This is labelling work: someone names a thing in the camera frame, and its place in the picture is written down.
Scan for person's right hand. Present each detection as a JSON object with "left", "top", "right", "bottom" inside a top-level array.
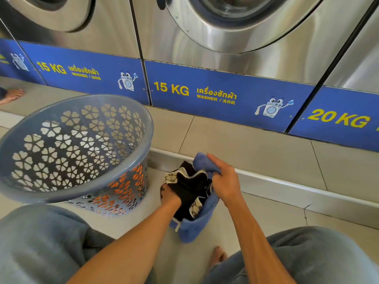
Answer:
[{"left": 207, "top": 153, "right": 242, "bottom": 208}]

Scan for person's left hand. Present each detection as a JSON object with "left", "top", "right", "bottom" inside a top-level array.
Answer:
[{"left": 161, "top": 184, "right": 182, "bottom": 209}]

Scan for black garment with patterned trim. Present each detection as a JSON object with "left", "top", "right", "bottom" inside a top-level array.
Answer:
[{"left": 161, "top": 161, "right": 213, "bottom": 222}]

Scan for blue mesh laundry bag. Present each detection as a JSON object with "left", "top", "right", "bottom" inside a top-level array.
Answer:
[{"left": 169, "top": 152, "right": 222, "bottom": 244}]

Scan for person's left forearm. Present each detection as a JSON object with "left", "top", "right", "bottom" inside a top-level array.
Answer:
[{"left": 67, "top": 199, "right": 182, "bottom": 284}]

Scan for person's right forearm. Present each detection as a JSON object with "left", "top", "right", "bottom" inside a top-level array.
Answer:
[{"left": 226, "top": 192, "right": 297, "bottom": 284}]

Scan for steel washing machine blue panel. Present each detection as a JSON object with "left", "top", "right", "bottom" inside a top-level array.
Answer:
[
  {"left": 289, "top": 6, "right": 379, "bottom": 153},
  {"left": 0, "top": 18, "right": 45, "bottom": 86},
  {"left": 130, "top": 0, "right": 379, "bottom": 133},
  {"left": 0, "top": 0, "right": 150, "bottom": 106}
]

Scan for orange cloth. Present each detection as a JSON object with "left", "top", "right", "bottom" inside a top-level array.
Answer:
[{"left": 89, "top": 165, "right": 146, "bottom": 211}]

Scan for metal step edge strip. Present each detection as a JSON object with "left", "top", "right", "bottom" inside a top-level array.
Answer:
[{"left": 148, "top": 147, "right": 379, "bottom": 205}]

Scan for person's right foot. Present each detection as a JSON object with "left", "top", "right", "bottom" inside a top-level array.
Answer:
[{"left": 207, "top": 246, "right": 228, "bottom": 271}]

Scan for person's foot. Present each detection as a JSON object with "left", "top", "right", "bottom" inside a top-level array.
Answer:
[
  {"left": 207, "top": 246, "right": 228, "bottom": 271},
  {"left": 0, "top": 87, "right": 26, "bottom": 106}
]

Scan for round steel washer door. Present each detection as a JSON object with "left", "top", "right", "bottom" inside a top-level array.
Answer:
[
  {"left": 164, "top": 0, "right": 326, "bottom": 54},
  {"left": 0, "top": 0, "right": 96, "bottom": 33}
]

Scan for grey-blue plastic laundry basket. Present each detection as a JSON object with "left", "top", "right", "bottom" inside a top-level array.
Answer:
[{"left": 0, "top": 94, "right": 154, "bottom": 217}]

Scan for grey trousers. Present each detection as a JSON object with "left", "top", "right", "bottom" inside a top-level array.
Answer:
[{"left": 0, "top": 204, "right": 379, "bottom": 284}]

